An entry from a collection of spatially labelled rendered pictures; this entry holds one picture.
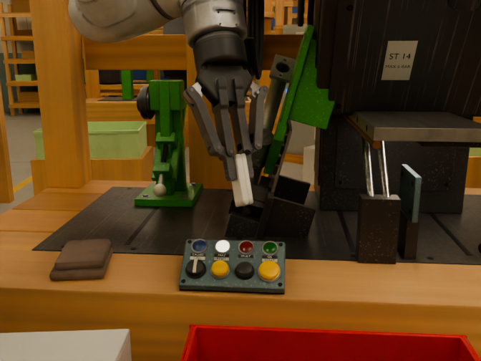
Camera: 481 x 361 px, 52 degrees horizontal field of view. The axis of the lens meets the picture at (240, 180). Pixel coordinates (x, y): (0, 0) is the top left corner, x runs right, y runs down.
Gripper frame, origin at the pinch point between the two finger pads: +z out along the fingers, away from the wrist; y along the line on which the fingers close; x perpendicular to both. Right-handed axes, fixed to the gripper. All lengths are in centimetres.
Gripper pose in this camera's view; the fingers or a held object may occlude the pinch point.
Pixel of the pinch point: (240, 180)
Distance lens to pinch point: 68.8
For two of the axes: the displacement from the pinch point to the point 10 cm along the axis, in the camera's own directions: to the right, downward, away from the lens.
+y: 9.0, -0.9, 4.3
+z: 1.6, 9.8, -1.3
